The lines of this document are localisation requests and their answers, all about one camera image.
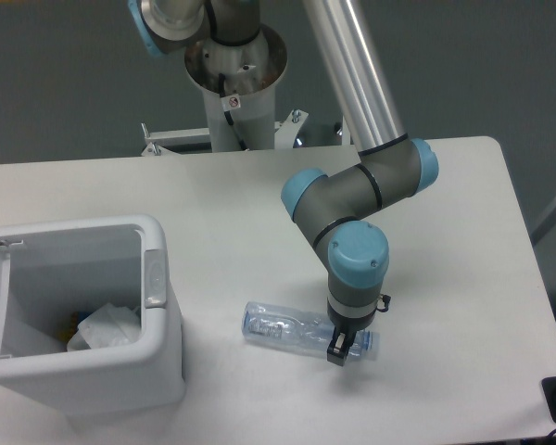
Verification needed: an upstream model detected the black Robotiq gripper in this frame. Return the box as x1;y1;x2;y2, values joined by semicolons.
326;309;375;366

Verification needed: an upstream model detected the clear plastic water bottle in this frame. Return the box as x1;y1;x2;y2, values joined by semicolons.
240;300;381;362

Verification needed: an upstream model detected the white paper wrapper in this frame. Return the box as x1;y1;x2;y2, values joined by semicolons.
67;303;141;352

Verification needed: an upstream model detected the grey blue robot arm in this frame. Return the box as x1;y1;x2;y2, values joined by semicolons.
128;1;439;365

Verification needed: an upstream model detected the white plastic trash can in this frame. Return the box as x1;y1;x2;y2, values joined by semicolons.
0;215;185;414

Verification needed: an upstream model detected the blue yellow snack bag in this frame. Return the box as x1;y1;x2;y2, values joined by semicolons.
57;311;92;343

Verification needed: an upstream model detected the white metal base frame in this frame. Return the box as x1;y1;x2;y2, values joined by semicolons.
140;98;356;157

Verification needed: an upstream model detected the black cable on pedestal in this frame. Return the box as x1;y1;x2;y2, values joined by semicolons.
218;72;250;151

